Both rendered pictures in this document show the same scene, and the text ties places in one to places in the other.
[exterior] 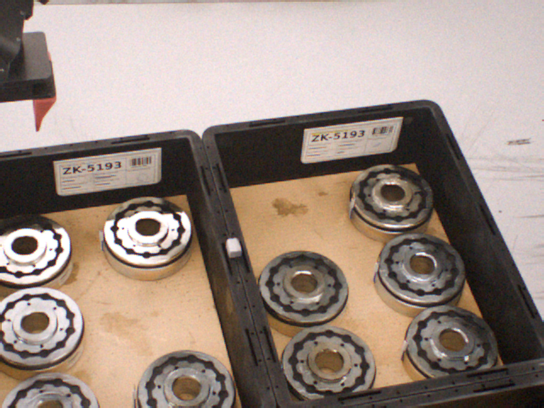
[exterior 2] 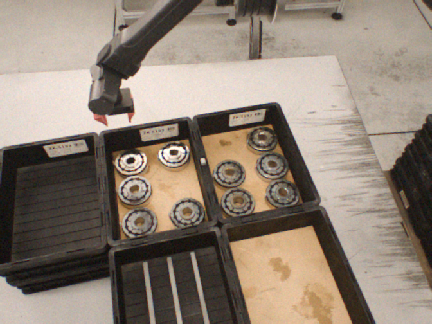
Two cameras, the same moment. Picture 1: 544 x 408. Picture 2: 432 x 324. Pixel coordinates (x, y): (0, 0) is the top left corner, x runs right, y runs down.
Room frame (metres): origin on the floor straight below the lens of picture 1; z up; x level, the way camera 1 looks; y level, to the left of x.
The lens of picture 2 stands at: (0.11, -0.05, 1.90)
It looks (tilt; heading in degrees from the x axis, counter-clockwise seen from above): 56 degrees down; 6
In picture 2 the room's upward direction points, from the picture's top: straight up
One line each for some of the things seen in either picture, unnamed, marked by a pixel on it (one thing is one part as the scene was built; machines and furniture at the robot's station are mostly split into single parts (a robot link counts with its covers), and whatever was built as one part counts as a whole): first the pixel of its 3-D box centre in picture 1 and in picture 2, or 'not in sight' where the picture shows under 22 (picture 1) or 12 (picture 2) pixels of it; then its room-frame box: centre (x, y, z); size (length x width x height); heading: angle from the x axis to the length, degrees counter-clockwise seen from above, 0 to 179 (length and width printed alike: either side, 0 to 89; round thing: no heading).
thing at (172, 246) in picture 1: (148, 230); (174, 153); (0.83, 0.14, 0.86); 0.10 x 0.10 x 0.01
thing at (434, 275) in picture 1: (422, 265); (272, 164); (0.82, -0.18, 0.86); 0.05 x 0.05 x 0.01
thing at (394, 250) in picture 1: (422, 268); (272, 164); (0.82, -0.18, 0.86); 0.10 x 0.10 x 0.01
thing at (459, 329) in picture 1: (452, 341); (283, 192); (0.72, -0.21, 0.86); 0.05 x 0.05 x 0.01
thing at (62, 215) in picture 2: not in sight; (56, 204); (0.61, 0.46, 0.87); 0.40 x 0.30 x 0.11; 19
